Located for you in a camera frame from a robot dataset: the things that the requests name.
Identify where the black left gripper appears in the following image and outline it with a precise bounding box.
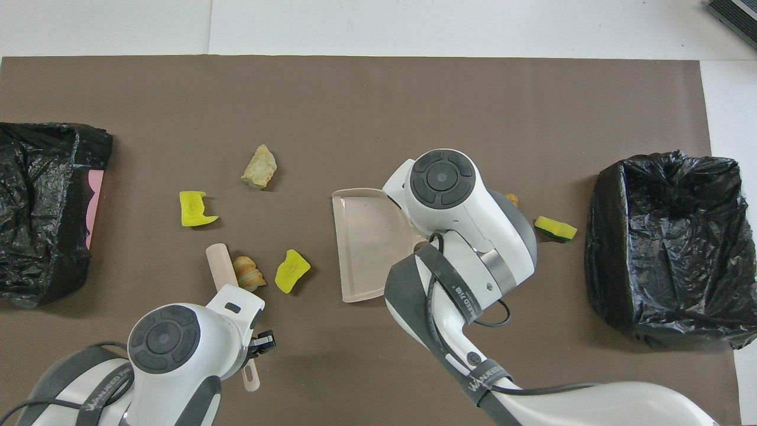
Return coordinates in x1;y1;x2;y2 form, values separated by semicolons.
247;330;277;359

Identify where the toy croissant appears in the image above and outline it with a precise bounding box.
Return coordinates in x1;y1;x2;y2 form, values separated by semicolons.
232;256;267;293

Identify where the yellow sponge green backing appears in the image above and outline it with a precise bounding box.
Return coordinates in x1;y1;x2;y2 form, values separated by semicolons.
534;216;578;243
274;249;311;294

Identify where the beige plastic dustpan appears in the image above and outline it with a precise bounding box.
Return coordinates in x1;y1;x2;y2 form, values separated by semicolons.
331;188;429;304

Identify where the notched yellow sponge piece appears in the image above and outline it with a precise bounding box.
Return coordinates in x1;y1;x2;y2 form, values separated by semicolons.
179;191;219;228

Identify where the black bag lined pink bin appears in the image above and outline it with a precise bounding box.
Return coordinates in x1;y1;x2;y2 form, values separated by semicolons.
0;122;114;308

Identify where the brown table mat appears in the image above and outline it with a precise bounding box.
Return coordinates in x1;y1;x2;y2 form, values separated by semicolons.
0;55;743;426

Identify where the dark grey ribbed device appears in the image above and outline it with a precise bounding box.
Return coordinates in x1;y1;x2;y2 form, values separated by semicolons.
707;0;757;49

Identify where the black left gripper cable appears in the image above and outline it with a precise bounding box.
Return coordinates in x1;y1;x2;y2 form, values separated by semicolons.
0;342;137;426

